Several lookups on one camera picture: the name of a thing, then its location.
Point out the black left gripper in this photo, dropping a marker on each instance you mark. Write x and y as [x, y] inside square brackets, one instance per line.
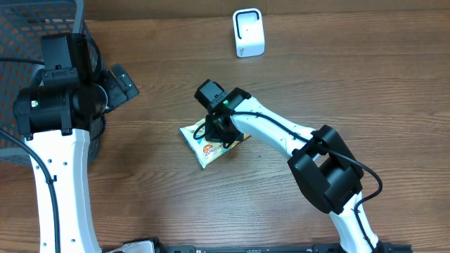
[119, 95]

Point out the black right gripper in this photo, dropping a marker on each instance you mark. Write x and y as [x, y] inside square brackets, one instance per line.
[235, 135]

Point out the yellow snack bag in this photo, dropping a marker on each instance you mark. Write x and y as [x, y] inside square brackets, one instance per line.
[206, 151]

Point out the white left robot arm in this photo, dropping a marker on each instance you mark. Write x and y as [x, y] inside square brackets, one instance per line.
[55, 119]

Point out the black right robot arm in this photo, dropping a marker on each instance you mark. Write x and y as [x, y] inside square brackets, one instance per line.
[326, 172]

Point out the white barcode scanner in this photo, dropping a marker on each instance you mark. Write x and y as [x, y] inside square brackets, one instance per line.
[248, 32]

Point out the grey plastic basket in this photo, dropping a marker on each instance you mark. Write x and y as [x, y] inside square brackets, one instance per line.
[23, 23]

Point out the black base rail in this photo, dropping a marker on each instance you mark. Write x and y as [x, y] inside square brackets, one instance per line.
[154, 245]

